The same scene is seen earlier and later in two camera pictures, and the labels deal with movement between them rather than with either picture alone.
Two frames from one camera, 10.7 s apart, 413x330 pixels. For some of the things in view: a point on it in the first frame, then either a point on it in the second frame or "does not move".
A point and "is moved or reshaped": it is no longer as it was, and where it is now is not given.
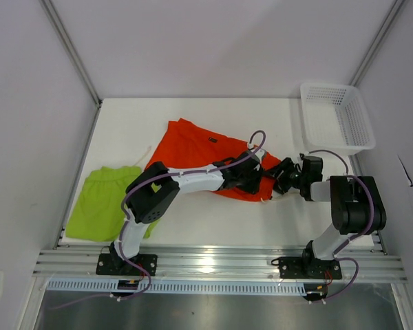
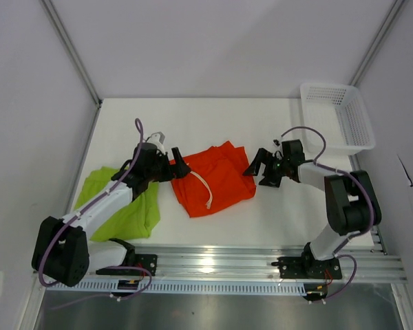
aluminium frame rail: (252, 264) does not move
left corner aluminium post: (71, 49) does not move
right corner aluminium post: (370, 53) does not move
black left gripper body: (250, 183) -> (161, 171)
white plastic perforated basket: (335, 118) does not move
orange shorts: (184, 146) is moved or reshaped
